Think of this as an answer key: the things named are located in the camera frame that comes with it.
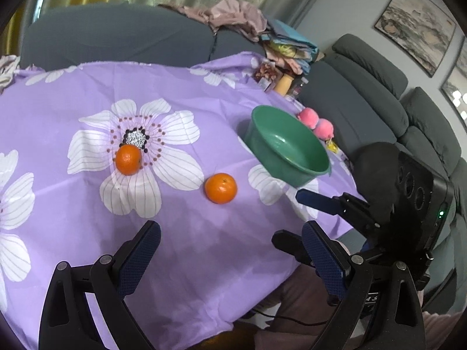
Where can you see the orange mandarin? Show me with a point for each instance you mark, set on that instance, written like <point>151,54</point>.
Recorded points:
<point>221,188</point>
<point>128,159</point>

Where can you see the pink crumpled garment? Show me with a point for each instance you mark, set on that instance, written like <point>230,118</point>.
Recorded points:
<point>237,15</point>

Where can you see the clear plastic bottle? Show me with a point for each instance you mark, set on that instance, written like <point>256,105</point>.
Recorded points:
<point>297,87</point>

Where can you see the pink plush toy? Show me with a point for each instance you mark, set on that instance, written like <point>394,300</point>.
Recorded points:
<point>321,127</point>

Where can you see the black round cushion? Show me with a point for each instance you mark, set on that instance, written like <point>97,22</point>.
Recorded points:
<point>376,170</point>

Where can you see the framed landscape painting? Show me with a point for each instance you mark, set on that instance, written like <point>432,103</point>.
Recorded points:
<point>420,28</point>

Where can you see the green plastic bowl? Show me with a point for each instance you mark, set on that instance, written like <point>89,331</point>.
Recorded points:
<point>286,148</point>

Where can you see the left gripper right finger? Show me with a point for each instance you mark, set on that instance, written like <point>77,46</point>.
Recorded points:
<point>396,321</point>

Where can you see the white patterned cloth pile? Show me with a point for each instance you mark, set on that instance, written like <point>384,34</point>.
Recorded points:
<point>9,64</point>

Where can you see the clear box of dried petals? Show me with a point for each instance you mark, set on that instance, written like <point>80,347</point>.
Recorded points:
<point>267,75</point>

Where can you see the stack of folded clothes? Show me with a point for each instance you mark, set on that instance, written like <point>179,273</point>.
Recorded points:
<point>288,49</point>

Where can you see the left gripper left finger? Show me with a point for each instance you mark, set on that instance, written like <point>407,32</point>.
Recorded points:
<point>67,322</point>

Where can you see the cream yellow bottle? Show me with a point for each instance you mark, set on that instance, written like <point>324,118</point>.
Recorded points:
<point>283,85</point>

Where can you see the purple floral cloth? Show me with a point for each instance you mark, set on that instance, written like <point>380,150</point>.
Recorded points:
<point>62,198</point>

